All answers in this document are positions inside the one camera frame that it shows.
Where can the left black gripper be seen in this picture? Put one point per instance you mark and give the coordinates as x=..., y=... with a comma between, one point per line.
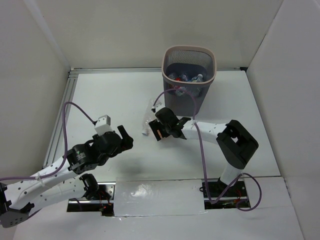
x=122, y=141

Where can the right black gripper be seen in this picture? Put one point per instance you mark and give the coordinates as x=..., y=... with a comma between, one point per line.
x=155, y=125

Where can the clear unlabelled plastic bottle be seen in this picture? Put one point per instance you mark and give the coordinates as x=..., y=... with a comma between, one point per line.
x=148, y=117

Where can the blue label bottle white cap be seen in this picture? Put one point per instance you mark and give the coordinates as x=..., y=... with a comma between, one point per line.
x=180, y=91

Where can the red label bottle red cap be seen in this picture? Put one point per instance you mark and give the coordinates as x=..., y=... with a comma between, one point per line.
x=174, y=76

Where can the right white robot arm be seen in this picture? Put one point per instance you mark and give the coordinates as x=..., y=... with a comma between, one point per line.
x=236, y=143

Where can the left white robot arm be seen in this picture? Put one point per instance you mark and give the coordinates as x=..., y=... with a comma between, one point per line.
x=67, y=178

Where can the grey mesh waste bin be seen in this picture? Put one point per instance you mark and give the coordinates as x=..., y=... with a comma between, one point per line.
x=192, y=60

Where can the white taped front panel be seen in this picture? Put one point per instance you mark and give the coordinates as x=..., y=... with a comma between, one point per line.
x=158, y=198

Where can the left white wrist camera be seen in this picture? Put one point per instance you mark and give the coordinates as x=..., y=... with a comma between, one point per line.
x=103, y=125

